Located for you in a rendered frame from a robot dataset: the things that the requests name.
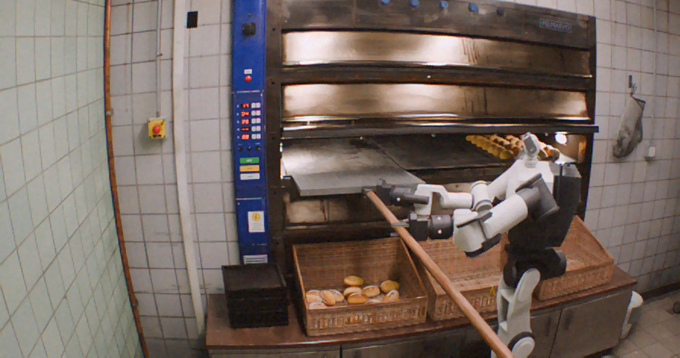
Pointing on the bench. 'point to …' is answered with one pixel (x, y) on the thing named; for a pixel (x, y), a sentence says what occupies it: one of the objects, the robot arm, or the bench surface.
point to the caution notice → (256, 221)
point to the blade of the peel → (351, 180)
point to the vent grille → (255, 259)
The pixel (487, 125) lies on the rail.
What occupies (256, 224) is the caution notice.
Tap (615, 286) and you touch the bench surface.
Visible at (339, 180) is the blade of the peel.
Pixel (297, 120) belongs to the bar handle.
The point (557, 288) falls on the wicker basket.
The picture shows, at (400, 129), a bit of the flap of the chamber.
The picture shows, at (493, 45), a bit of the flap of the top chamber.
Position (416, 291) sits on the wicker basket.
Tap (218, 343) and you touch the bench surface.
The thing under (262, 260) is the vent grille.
